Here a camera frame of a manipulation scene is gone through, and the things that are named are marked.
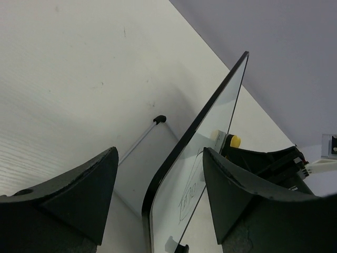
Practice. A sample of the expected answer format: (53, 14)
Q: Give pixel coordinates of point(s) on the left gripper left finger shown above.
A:
(67, 213)

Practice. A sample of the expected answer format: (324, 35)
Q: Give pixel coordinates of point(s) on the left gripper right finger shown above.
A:
(251, 214)

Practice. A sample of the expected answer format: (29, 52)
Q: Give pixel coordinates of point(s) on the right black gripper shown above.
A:
(286, 168)

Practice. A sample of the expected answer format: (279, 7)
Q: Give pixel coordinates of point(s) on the yellow bone shaped eraser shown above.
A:
(235, 141)

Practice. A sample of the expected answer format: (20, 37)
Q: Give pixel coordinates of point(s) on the black framed small whiteboard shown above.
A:
(160, 178)

